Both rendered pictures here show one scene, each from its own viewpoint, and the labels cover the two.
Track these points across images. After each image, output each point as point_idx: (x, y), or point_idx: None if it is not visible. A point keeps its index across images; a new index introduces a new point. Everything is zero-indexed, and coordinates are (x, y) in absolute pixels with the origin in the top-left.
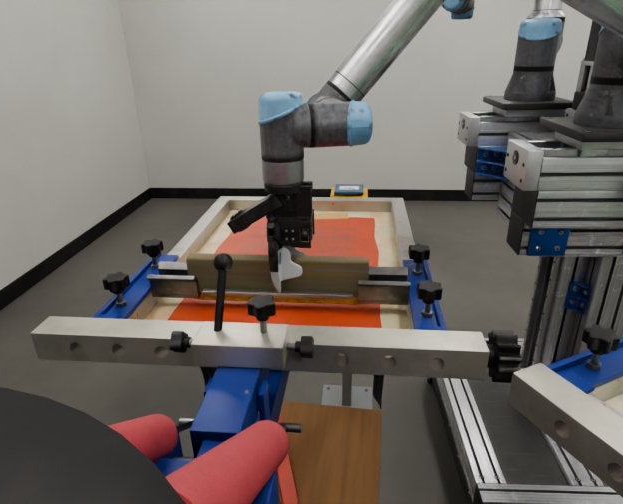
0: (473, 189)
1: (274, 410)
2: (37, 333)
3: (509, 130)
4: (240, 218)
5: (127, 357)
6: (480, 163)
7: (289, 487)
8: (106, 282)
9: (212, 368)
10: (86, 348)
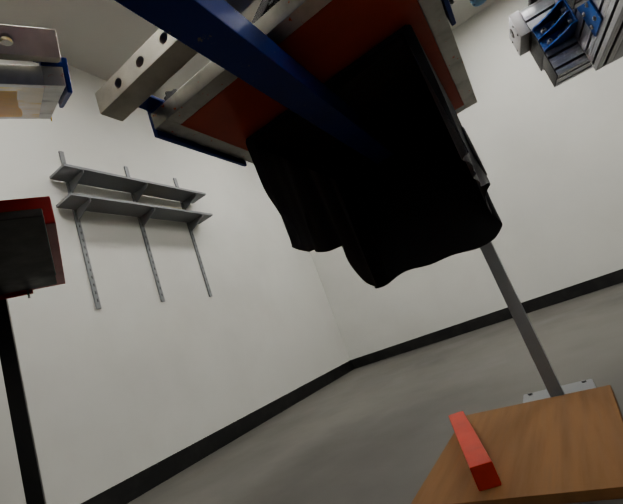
0: (553, 65)
1: (254, 28)
2: (98, 90)
3: (554, 1)
4: (253, 20)
5: (145, 63)
6: (543, 40)
7: (475, 449)
8: (165, 97)
9: (299, 229)
10: (122, 77)
